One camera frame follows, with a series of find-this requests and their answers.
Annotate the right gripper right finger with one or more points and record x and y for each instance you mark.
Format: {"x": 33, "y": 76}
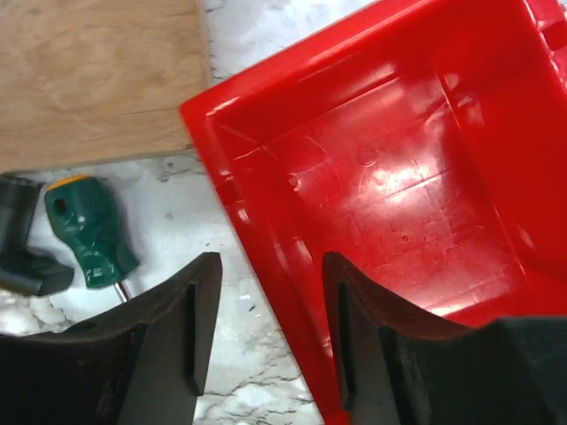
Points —
{"x": 397, "y": 363}

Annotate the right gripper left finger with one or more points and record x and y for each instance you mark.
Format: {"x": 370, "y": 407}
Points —
{"x": 142, "y": 362}

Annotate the black socket adapter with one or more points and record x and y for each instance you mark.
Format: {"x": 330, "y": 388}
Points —
{"x": 25, "y": 270}

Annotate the red plastic bin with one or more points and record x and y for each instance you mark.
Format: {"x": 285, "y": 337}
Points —
{"x": 425, "y": 141}

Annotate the wooden board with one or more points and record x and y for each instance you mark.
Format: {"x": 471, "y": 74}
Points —
{"x": 94, "y": 81}

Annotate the green handle screwdriver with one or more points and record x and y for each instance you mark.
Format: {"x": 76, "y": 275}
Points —
{"x": 85, "y": 216}

